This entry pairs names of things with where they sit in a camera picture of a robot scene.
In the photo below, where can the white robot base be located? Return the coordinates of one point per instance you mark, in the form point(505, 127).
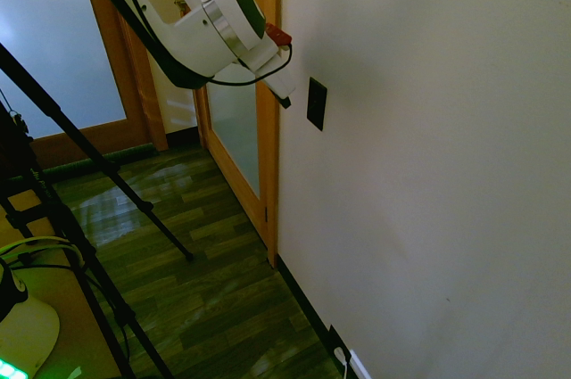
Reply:
point(31, 330)

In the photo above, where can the white power plug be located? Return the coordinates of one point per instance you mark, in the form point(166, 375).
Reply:
point(341, 356)

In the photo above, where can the wooden door with frosted glass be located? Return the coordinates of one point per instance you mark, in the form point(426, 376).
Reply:
point(232, 129)

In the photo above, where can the black wall light switch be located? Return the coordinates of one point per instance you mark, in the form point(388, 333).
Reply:
point(316, 104)

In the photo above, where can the red and black wrist camera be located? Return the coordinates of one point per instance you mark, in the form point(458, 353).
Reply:
point(278, 35)

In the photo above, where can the green lit display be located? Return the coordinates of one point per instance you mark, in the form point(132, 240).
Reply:
point(11, 370)

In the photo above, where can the black wall outlet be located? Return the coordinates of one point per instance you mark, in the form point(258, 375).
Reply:
point(334, 336)

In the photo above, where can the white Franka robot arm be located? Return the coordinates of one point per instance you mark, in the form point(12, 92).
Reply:
point(196, 31)

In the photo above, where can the metal door hinge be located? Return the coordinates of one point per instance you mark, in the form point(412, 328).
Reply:
point(267, 214)

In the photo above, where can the black camera tripod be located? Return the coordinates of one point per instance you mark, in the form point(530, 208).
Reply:
point(89, 147)

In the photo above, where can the green door draft stopper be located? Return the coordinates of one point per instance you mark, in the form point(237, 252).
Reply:
point(129, 152)

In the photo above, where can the orange wooden door frame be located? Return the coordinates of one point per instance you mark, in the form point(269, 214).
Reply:
point(272, 129)

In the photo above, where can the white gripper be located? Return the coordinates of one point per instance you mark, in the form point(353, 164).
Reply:
point(272, 71)

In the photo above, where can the large wooden frosted glass door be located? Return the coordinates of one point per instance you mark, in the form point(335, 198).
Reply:
point(67, 40)

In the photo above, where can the tan wooden robot platform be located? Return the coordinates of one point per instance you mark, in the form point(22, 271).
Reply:
point(67, 272)

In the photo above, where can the black baseboard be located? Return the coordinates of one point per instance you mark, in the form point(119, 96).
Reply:
point(308, 303)

